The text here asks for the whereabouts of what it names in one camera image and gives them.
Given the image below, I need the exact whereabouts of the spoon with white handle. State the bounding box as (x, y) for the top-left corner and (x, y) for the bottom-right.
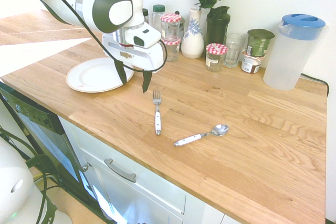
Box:
(173, 124), (229, 147)

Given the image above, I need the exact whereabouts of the dark green shaker bottle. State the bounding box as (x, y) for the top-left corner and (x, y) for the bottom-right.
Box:
(205, 5), (232, 54)

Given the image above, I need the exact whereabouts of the brown white yogurt cup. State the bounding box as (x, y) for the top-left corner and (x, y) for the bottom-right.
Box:
(240, 50), (265, 74)

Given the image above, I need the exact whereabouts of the white vase blue floral print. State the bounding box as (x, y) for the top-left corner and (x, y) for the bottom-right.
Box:
(181, 7), (205, 59)

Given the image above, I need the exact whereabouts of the black power cable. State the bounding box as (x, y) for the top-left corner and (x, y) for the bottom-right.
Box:
(300, 72), (330, 96)

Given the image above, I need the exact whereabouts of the clear glass tumbler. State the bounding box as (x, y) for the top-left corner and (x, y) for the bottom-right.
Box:
(223, 31), (247, 69)

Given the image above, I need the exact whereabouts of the black dishwasher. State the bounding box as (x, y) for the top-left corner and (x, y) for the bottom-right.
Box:
(0, 81), (106, 224)

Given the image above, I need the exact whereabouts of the dark cable bundle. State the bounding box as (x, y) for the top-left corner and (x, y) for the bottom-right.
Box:
(0, 126), (59, 224)

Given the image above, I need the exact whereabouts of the fork with white handle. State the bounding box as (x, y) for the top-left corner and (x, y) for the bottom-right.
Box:
(152, 89), (162, 136)

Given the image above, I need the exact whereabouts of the green yogurt cup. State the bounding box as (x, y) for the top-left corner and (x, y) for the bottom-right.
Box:
(246, 28), (276, 57)

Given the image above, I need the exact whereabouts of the spice bottle green lid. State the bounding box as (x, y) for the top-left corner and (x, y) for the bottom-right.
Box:
(152, 4), (166, 34)

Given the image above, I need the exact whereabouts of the white round plate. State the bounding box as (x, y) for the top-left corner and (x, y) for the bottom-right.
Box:
(65, 57), (135, 94)

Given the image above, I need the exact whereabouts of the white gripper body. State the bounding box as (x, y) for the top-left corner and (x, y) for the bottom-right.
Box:
(101, 33), (165, 74)

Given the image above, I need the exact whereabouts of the black camera cable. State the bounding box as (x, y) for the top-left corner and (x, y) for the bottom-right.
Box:
(35, 0), (168, 74)

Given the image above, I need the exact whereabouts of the small jar red checked lid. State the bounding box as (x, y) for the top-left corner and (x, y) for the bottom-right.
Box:
(205, 42), (228, 72)

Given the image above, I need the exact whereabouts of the silver drawer handle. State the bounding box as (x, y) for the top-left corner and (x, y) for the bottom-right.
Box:
(104, 158), (137, 183)

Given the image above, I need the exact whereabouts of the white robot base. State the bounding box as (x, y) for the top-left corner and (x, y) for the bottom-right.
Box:
(0, 137), (73, 224)

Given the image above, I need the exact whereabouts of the white cabinet drawer front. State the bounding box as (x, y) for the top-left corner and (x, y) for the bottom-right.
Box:
(59, 116), (226, 224)

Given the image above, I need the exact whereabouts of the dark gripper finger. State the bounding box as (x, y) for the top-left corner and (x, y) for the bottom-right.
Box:
(141, 70), (153, 94)
(113, 59), (128, 84)

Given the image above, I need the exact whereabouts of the glass jar dark lid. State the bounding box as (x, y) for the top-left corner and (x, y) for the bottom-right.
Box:
(174, 10), (186, 41)

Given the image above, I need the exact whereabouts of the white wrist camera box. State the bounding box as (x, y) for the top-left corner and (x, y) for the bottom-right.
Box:
(124, 23), (162, 49)

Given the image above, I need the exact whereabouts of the clear pitcher with blue lid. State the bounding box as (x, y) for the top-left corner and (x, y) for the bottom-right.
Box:
(262, 13), (329, 91)

